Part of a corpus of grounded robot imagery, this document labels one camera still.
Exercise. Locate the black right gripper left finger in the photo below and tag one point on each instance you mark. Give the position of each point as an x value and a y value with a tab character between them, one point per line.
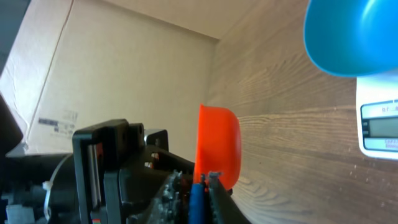
170	204

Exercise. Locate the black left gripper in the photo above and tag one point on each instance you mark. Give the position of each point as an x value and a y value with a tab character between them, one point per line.
115	168

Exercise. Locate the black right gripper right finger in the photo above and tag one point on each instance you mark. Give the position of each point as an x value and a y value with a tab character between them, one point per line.
223	208

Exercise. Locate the red scoop with blue handle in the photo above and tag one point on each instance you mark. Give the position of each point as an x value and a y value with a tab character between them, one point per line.
218	151

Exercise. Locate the white digital kitchen scale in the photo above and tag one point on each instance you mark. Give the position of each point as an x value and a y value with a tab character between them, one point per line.
376	109

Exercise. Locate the blue round bowl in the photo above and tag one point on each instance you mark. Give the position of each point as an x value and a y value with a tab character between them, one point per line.
351	38

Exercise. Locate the cardboard box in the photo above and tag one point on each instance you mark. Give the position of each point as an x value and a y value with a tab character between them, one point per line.
78	63

